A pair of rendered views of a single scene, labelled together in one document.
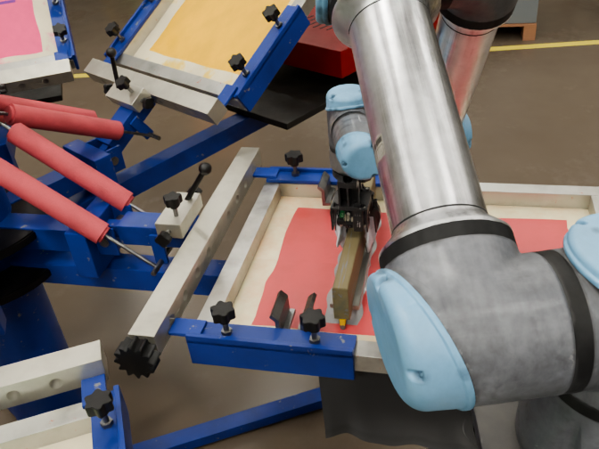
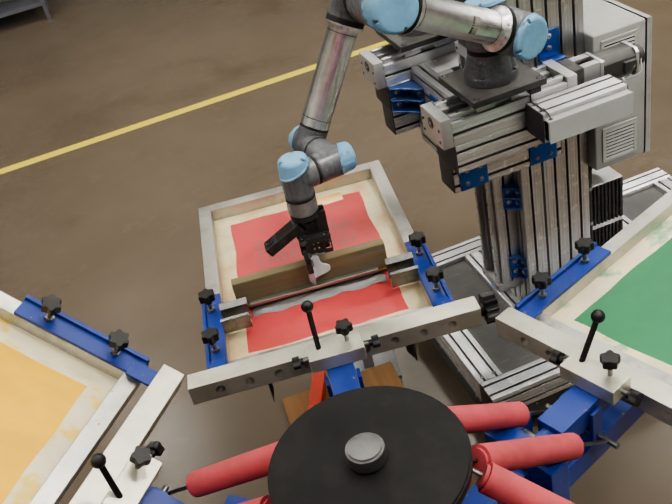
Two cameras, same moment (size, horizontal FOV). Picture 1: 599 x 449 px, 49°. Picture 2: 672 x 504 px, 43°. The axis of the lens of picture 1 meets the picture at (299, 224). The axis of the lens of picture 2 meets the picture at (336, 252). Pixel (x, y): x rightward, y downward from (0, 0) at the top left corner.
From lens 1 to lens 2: 2.30 m
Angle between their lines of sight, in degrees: 84
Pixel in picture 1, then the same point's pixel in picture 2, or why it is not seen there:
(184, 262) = (391, 325)
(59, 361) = (527, 323)
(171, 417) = not seen: outside the picture
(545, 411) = (505, 61)
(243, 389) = not seen: outside the picture
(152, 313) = (453, 308)
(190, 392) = not seen: outside the picture
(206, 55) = (27, 439)
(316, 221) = (267, 332)
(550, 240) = (256, 225)
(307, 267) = (332, 311)
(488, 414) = (499, 91)
